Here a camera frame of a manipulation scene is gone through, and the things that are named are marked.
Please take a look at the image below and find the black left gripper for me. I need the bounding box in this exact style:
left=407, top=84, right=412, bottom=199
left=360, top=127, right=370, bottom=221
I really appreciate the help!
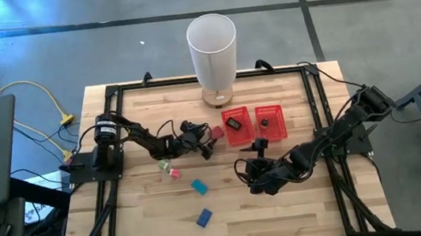
left=171, top=118, right=220, bottom=164

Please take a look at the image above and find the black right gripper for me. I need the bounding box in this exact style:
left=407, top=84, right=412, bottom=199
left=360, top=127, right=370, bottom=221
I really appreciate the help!
left=238, top=134, right=290, bottom=199

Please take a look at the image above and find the red charger box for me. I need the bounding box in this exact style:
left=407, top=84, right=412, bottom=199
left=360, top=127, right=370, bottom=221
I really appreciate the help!
left=210, top=125, right=227, bottom=140

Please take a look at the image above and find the black digital clock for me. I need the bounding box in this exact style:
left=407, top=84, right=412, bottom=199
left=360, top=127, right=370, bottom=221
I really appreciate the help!
left=225, top=116, right=243, bottom=133

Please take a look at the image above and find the teal plastic box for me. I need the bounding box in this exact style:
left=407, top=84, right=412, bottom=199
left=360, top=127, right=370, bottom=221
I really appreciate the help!
left=190, top=177, right=210, bottom=198

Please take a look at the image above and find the dark blue plastic box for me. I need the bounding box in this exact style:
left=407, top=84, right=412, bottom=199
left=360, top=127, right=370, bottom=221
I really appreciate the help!
left=194, top=207, right=215, bottom=230

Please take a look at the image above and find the red plastic basket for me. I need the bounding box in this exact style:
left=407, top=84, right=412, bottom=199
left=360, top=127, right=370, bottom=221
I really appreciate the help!
left=220, top=104, right=257, bottom=148
left=253, top=103, right=289, bottom=144

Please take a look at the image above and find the white shade wooden base lamp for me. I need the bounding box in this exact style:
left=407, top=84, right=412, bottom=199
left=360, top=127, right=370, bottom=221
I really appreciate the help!
left=183, top=10, right=246, bottom=112

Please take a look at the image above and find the white printed carton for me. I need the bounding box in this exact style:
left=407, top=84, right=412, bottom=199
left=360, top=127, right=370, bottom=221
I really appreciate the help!
left=20, top=169, right=75, bottom=226

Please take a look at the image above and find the black aluminium table frame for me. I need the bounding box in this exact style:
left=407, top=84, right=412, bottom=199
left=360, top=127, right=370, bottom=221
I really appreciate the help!
left=42, top=53, right=397, bottom=236

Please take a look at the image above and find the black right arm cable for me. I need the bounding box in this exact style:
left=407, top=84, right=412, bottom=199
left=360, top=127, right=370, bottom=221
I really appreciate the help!
left=295, top=54, right=369, bottom=96

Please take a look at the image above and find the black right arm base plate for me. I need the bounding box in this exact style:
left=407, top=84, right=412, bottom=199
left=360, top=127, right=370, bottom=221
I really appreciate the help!
left=313, top=122, right=374, bottom=161

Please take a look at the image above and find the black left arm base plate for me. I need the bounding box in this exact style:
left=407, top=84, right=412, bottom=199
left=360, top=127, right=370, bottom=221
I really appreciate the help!
left=66, top=147, right=128, bottom=186

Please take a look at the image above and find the yellow extension cable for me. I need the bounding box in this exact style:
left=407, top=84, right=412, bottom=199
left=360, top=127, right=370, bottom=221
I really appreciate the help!
left=0, top=74, right=76, bottom=133
left=0, top=61, right=76, bottom=170

